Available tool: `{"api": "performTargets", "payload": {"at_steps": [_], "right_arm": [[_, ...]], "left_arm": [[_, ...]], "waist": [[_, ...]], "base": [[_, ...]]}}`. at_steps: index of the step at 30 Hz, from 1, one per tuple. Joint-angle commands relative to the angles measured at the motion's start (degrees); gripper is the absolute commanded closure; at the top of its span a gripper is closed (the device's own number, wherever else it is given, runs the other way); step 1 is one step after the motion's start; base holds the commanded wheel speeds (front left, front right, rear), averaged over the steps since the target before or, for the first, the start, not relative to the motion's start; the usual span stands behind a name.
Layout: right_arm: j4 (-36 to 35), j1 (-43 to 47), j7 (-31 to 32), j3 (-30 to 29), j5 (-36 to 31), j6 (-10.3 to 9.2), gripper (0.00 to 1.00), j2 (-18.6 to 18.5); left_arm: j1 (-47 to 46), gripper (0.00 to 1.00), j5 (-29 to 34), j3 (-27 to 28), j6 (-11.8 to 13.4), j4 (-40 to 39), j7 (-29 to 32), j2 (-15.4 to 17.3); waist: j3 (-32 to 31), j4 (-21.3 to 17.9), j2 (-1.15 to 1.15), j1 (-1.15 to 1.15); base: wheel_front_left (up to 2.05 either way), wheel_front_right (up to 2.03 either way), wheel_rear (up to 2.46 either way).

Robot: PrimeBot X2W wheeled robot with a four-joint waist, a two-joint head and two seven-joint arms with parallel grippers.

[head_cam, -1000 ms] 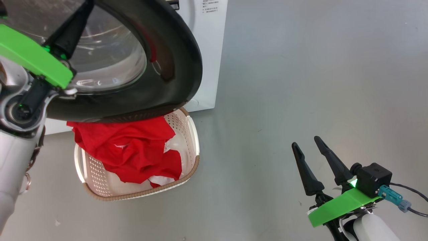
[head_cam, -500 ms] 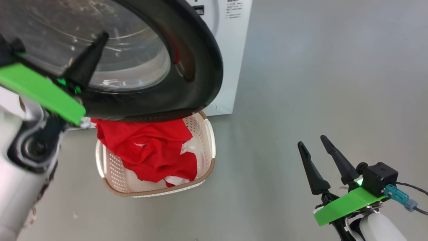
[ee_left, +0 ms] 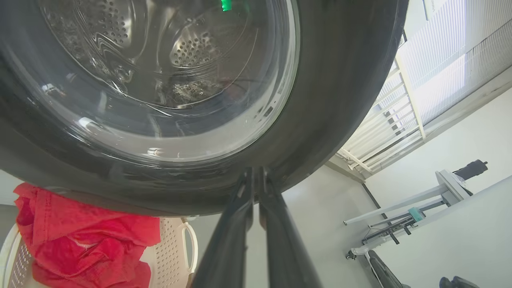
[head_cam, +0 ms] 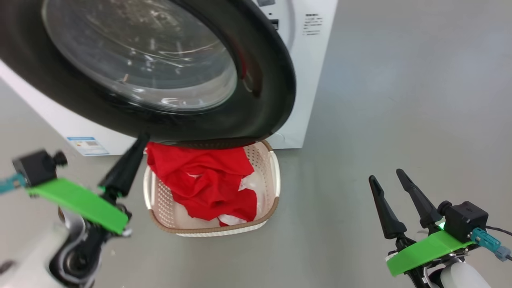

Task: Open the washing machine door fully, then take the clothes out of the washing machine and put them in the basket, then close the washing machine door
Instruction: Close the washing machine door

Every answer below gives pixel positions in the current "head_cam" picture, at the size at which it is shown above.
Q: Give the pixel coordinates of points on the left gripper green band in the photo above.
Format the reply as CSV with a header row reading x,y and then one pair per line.
x,y
80,202

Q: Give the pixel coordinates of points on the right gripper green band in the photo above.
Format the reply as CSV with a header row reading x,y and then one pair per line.
x,y
428,250

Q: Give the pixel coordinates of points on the red garment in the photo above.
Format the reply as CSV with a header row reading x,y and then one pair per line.
x,y
200,176

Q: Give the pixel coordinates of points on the dark grey washing machine door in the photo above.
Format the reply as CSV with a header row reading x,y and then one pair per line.
x,y
256,80

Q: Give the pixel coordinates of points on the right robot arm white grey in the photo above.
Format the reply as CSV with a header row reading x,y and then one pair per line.
x,y
460,278

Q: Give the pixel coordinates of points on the cream perforated laundry basket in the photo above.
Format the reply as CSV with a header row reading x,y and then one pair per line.
x,y
268,176

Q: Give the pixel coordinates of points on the white washing machine body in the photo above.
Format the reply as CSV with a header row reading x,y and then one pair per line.
x,y
316,80

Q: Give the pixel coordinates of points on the blue white energy label sticker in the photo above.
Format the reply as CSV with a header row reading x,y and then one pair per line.
x,y
88,146

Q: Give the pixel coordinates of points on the black text notice sticker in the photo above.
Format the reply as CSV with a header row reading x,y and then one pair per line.
x,y
312,24

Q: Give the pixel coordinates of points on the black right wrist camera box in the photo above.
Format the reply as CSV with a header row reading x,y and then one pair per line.
x,y
466,220

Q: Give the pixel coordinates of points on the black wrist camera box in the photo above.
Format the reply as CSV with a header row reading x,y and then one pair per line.
x,y
38,167
466,220

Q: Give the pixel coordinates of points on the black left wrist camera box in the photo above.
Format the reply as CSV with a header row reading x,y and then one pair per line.
x,y
38,167

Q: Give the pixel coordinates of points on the teal right camera connector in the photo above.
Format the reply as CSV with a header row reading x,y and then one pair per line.
x,y
488,242

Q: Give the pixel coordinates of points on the teal camera connector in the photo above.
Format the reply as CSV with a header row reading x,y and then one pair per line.
x,y
12,183
488,242

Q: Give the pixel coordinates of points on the teal left camera connector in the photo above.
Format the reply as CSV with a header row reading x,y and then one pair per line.
x,y
12,183

